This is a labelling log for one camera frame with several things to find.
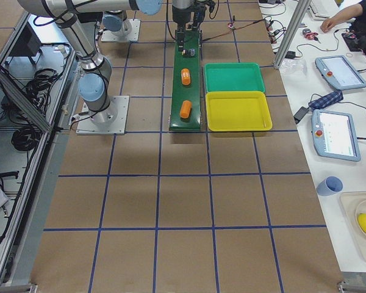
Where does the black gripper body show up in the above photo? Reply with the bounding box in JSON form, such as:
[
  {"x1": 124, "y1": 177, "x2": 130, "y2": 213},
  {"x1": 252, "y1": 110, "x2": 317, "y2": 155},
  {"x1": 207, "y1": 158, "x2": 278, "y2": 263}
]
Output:
[{"x1": 173, "y1": 18, "x2": 201, "y2": 32}]

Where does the orange cylinder with 4680 print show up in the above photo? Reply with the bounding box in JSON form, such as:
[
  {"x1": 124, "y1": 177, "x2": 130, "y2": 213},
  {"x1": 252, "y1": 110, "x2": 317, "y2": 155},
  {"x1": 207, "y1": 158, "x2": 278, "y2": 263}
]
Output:
[{"x1": 181, "y1": 68, "x2": 191, "y2": 85}]

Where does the plain orange cylinder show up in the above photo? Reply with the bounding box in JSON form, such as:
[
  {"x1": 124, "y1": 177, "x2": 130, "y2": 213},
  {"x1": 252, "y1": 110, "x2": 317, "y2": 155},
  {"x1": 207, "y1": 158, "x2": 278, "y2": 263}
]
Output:
[{"x1": 179, "y1": 100, "x2": 192, "y2": 119}]

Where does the yellow push button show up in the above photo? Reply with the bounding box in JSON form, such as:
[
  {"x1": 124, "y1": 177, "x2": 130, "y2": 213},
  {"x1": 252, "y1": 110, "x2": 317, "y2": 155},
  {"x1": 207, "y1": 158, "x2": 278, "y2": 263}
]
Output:
[{"x1": 181, "y1": 48, "x2": 196, "y2": 57}]

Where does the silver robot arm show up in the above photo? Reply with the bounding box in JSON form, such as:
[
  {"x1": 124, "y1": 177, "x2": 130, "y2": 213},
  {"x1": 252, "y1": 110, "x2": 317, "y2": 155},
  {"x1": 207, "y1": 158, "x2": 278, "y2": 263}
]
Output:
[
  {"x1": 102, "y1": 1, "x2": 218, "y2": 57},
  {"x1": 18, "y1": 1, "x2": 161, "y2": 123}
]

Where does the person's hand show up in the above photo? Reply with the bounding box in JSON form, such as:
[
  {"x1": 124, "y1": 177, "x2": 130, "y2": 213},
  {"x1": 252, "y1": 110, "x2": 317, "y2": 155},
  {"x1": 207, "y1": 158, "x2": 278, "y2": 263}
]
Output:
[{"x1": 320, "y1": 17, "x2": 342, "y2": 33}]

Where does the green plastic tray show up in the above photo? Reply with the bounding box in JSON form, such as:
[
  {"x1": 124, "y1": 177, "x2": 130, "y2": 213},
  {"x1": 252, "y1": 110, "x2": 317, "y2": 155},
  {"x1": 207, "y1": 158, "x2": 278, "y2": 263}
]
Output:
[{"x1": 204, "y1": 62, "x2": 265, "y2": 93}]

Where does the green conveyor belt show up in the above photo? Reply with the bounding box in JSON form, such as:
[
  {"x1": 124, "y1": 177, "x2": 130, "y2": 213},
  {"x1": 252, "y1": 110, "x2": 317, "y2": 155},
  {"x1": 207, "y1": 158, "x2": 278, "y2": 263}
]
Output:
[{"x1": 169, "y1": 39, "x2": 201, "y2": 132}]

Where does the yellow plastic tray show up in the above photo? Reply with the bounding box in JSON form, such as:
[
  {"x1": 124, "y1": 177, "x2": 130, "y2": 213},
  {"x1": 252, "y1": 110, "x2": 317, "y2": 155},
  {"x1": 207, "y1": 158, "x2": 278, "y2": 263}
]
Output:
[{"x1": 206, "y1": 91, "x2": 273, "y2": 132}]

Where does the black power adapter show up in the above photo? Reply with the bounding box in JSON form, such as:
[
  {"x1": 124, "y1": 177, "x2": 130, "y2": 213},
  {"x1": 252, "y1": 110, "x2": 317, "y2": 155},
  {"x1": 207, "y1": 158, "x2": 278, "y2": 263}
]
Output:
[{"x1": 293, "y1": 106, "x2": 309, "y2": 125}]

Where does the teach pendant far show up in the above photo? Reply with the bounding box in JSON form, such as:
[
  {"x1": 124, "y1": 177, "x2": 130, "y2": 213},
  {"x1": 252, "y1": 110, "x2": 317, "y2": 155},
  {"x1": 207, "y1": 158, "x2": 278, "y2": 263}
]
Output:
[{"x1": 315, "y1": 55, "x2": 366, "y2": 90}]

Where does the teach pendant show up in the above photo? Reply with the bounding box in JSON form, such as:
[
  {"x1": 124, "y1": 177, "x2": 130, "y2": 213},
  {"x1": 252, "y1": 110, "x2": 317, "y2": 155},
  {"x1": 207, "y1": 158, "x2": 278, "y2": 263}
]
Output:
[
  {"x1": 315, "y1": 55, "x2": 366, "y2": 90},
  {"x1": 311, "y1": 109, "x2": 361, "y2": 162}
]

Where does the teach pendant near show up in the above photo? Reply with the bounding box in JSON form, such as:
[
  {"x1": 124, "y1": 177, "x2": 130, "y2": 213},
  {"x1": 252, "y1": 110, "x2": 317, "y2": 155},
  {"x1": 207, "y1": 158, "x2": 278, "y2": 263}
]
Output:
[{"x1": 311, "y1": 109, "x2": 361, "y2": 162}]

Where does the blue plastic cup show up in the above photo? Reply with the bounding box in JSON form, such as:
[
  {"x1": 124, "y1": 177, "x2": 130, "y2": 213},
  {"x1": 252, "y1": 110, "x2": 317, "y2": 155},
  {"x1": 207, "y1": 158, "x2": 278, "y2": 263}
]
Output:
[{"x1": 316, "y1": 176, "x2": 343, "y2": 197}]

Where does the clear plastic bin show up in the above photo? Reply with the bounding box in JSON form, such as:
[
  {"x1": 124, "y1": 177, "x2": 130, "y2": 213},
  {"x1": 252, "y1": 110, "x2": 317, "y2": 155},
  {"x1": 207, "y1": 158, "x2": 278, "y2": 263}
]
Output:
[{"x1": 339, "y1": 191, "x2": 366, "y2": 261}]

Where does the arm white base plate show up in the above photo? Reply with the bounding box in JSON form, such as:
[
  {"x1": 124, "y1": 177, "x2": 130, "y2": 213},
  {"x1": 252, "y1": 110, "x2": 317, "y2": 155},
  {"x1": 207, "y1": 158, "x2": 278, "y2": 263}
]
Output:
[
  {"x1": 101, "y1": 18, "x2": 141, "y2": 43},
  {"x1": 76, "y1": 96, "x2": 129, "y2": 135}
]

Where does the red black conveyor cable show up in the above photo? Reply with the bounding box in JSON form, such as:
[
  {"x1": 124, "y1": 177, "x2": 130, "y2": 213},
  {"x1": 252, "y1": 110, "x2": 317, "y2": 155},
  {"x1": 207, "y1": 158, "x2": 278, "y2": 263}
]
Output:
[{"x1": 201, "y1": 16, "x2": 281, "y2": 42}]

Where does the aluminium frame post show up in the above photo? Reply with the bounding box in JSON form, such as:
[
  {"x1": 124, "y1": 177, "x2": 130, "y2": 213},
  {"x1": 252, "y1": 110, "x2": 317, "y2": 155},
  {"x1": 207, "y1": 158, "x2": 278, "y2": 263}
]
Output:
[{"x1": 273, "y1": 0, "x2": 310, "y2": 69}]

